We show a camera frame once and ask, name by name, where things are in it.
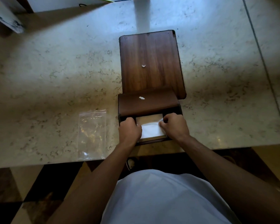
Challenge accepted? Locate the person's shoe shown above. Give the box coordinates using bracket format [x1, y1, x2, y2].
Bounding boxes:
[126, 157, 138, 171]

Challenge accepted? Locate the person's left forearm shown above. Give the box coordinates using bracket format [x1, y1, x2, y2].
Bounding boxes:
[46, 142, 136, 224]

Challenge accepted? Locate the white tissue stack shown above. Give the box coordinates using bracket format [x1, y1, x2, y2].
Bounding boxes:
[140, 118, 166, 139]

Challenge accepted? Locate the dark wooden box lid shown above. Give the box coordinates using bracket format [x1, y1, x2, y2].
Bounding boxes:
[119, 30, 187, 100]

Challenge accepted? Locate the white board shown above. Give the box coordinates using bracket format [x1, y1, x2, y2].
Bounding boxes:
[27, 0, 115, 13]

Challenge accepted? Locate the person's left hand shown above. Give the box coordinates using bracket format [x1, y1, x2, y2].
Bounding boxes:
[118, 117, 143, 147]

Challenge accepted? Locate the dark wooden box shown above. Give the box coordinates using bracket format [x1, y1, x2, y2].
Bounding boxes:
[118, 87, 183, 146]

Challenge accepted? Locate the white paper bag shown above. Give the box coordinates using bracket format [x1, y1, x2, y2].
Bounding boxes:
[0, 0, 26, 34]

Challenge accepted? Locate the person's right hand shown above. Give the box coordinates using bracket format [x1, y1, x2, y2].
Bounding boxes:
[159, 113, 190, 141]

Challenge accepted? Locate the person's right forearm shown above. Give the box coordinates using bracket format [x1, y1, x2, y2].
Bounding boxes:
[175, 135, 280, 224]

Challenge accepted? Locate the person's white shirt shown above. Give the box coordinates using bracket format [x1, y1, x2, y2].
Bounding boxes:
[100, 169, 241, 224]

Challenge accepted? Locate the clear plastic bag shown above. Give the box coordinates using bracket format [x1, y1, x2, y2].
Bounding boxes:
[77, 109, 108, 161]

